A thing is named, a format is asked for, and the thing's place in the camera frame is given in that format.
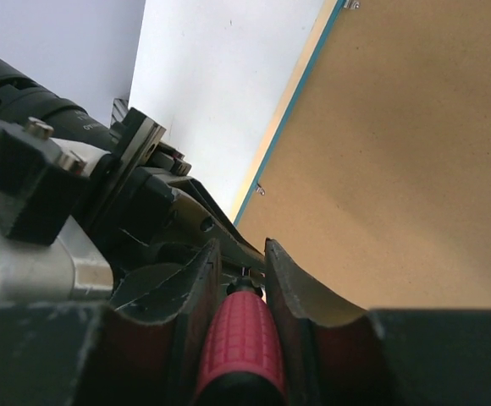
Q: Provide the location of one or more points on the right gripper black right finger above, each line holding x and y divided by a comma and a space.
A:
337, 353

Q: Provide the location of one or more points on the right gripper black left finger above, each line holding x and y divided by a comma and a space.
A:
146, 353

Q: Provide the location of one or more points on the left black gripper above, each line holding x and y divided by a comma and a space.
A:
142, 216

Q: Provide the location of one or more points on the red handled screwdriver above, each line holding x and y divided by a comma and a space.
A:
242, 359

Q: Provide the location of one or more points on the blue wooden picture frame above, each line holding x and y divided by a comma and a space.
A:
380, 183

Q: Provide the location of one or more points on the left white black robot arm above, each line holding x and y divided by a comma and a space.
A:
22, 98

